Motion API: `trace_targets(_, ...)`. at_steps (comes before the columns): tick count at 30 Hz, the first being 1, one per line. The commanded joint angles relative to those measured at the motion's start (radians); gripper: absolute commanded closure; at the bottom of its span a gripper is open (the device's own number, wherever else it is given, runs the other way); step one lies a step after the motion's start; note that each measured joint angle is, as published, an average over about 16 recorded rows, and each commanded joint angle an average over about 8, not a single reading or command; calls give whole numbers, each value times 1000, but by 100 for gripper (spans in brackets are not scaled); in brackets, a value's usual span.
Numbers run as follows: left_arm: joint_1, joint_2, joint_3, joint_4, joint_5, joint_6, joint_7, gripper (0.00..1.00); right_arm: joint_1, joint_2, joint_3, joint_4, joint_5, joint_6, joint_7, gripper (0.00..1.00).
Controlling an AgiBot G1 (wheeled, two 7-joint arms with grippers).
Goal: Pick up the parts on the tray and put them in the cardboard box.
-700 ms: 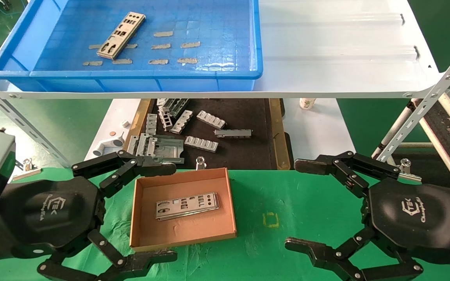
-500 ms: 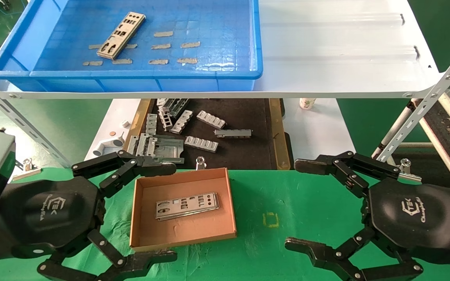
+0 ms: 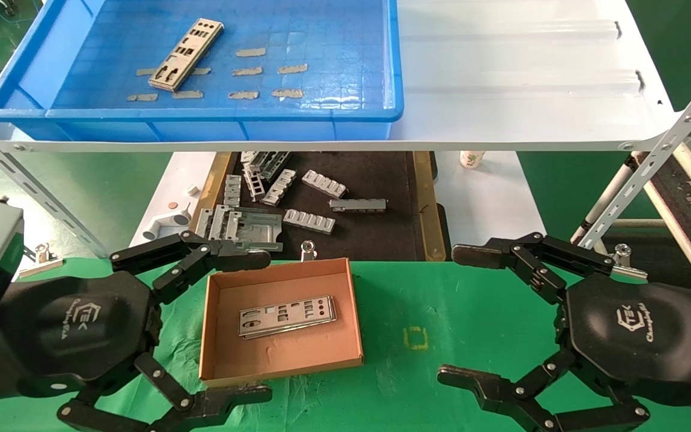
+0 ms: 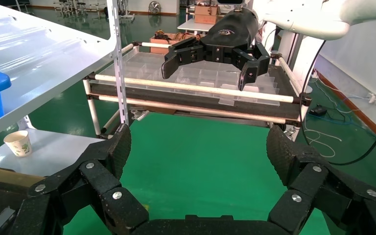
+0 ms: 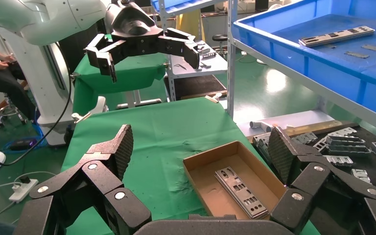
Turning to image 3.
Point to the green table cloth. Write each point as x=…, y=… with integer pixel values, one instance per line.
x=393, y=300

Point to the folded grey metal bracket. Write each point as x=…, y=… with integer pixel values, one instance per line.
x=225, y=219

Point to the ladder shaped metal bracket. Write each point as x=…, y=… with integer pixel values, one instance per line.
x=254, y=180

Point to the white metal shelf board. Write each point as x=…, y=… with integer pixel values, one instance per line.
x=501, y=60

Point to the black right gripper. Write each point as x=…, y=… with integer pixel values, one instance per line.
x=639, y=336

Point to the large grey metal plate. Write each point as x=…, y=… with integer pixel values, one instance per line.
x=261, y=227

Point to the grey slotted angle strut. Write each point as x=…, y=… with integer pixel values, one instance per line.
x=51, y=207
x=651, y=156

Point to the perforated dark metal bracket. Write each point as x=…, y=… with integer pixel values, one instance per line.
x=272, y=162

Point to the shallow brown cardboard box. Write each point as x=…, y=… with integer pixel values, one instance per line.
x=297, y=354

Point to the black chair caster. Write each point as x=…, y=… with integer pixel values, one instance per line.
x=6, y=7

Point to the white plastic pipe fitting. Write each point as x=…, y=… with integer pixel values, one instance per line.
x=168, y=221

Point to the grey tape piece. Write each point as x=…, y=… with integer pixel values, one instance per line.
x=187, y=94
x=144, y=71
x=246, y=71
x=292, y=68
x=142, y=96
x=251, y=52
x=243, y=95
x=203, y=70
x=287, y=93

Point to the long dark metal bar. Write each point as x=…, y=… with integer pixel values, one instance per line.
x=357, y=205

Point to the narrow grey metal strip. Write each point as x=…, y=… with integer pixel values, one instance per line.
x=203, y=221

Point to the white diagonal tube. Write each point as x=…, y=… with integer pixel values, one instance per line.
x=611, y=185

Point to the slotted grey metal bracket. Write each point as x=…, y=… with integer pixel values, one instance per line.
x=324, y=184
x=232, y=191
x=279, y=187
x=308, y=221

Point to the blue plastic tray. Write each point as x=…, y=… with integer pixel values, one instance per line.
x=333, y=36

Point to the printed paper cup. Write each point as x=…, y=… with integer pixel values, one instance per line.
x=471, y=158

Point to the cream horizontal tube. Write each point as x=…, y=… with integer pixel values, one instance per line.
x=651, y=223

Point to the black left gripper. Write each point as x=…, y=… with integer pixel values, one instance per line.
x=75, y=324

